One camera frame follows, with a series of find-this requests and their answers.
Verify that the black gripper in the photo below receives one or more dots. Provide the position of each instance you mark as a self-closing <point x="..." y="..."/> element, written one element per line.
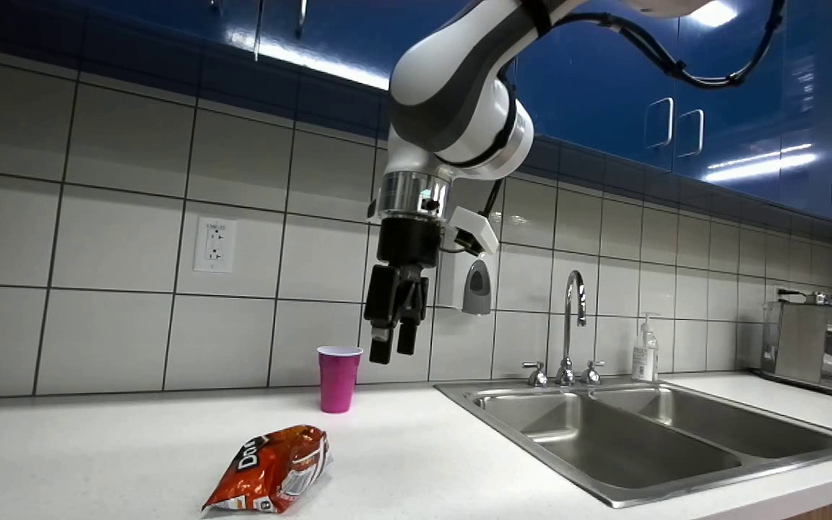
<point x="406" y="264"/>

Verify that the orange Doritos snack packet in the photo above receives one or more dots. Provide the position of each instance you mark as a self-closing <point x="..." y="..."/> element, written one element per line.
<point x="271" y="473"/>

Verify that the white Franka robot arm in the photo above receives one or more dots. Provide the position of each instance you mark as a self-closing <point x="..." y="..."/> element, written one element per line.
<point x="461" y="90"/>

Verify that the stainless steel double sink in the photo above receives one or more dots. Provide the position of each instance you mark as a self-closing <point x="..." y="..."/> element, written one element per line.
<point x="647" y="436"/>

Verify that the pink plastic cup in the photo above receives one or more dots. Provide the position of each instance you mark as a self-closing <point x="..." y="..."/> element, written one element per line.
<point x="338" y="379"/>

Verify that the chrome faucet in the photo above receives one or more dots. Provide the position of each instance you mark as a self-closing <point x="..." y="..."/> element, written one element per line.
<point x="573" y="320"/>

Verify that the clear pump soap bottle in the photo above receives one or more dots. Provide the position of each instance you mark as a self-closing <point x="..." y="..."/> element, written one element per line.
<point x="644" y="353"/>

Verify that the stainless steel countertop appliance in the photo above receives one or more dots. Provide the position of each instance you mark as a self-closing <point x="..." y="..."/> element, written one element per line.
<point x="809" y="348"/>

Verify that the white wall soap dispenser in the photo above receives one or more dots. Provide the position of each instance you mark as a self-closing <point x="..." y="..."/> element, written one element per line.
<point x="477" y="288"/>

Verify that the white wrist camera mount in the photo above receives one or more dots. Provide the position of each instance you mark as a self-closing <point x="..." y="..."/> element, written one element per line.
<point x="475" y="231"/>

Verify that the white wall power outlet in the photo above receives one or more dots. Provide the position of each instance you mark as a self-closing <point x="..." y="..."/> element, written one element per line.
<point x="214" y="245"/>

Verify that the glossy blue wall cabinets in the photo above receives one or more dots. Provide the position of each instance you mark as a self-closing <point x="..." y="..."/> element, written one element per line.
<point x="146" y="40"/>

